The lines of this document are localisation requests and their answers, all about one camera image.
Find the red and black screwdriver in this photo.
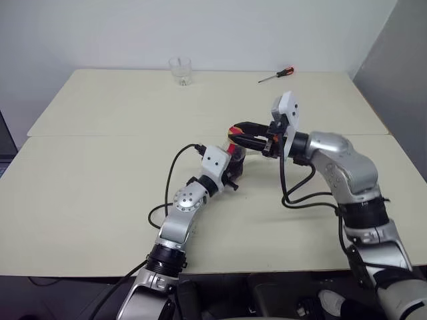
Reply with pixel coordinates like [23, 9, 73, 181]
[257, 66, 296, 84]

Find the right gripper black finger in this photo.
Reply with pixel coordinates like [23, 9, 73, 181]
[233, 134, 272, 152]
[234, 122, 269, 134]

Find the clear glass tumbler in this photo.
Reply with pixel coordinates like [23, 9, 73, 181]
[168, 57, 193, 88]

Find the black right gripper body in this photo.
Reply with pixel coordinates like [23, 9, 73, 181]
[262, 113, 289, 159]

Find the plastic bottle with dark drink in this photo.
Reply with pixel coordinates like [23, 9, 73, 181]
[226, 122, 248, 183]

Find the white rounded object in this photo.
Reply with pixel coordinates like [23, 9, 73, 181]
[318, 289, 348, 315]

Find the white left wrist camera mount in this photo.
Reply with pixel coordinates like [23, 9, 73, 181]
[201, 145, 232, 195]

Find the grey partition panel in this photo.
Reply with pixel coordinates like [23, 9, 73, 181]
[349, 0, 427, 184]

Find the dark rounded shape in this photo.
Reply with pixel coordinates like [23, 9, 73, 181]
[246, 273, 322, 320]

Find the thin black floor cable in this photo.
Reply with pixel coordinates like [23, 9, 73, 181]
[27, 275, 59, 287]

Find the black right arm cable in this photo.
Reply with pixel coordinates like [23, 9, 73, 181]
[279, 155, 372, 291]

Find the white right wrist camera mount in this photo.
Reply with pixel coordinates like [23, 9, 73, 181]
[270, 91, 303, 158]

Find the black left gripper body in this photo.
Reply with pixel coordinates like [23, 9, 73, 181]
[222, 166, 240, 193]

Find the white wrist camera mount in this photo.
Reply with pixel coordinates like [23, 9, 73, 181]
[201, 145, 232, 195]
[270, 91, 303, 158]

